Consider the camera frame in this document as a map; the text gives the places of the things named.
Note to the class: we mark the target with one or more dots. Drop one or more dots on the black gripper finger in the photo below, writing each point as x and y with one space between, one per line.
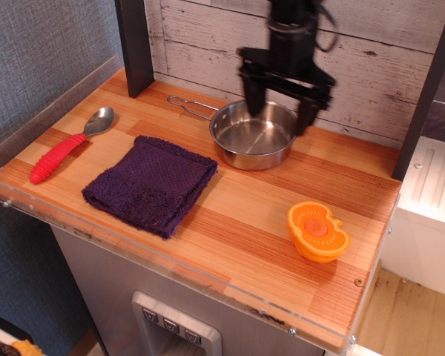
306 114
255 92

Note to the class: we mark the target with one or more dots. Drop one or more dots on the grey toy fridge cabinet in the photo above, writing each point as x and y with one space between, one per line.
107 283

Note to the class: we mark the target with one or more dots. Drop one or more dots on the orange object bottom left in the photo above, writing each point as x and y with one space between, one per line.
26 348

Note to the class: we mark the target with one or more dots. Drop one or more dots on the white toy sink unit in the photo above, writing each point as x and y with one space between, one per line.
414 247

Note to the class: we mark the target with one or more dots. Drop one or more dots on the silver pot with wire handle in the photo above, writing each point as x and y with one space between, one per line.
250 143

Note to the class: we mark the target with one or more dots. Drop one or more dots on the dark grey post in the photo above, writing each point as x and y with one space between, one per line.
135 43
430 87

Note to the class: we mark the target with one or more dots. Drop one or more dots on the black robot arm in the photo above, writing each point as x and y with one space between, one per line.
291 16

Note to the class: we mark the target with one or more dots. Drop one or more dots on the spoon with red handle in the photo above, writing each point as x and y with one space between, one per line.
100 122

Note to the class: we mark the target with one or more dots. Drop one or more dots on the clear acrylic edge guard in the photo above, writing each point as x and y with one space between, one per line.
234 245

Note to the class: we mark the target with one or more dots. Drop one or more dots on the orange toy pepper half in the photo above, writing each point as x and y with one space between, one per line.
316 233

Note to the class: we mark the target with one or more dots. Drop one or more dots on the purple rag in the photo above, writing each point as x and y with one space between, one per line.
153 187

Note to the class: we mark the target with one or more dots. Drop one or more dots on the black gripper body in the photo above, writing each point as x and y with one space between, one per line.
289 65

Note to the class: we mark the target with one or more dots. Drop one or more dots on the dark grey left post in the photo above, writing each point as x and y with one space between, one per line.
135 43

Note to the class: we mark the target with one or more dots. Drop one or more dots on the silver dispenser panel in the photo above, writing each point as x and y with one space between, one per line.
169 331

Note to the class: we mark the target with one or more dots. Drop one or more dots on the dark grey right post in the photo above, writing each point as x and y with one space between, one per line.
430 87

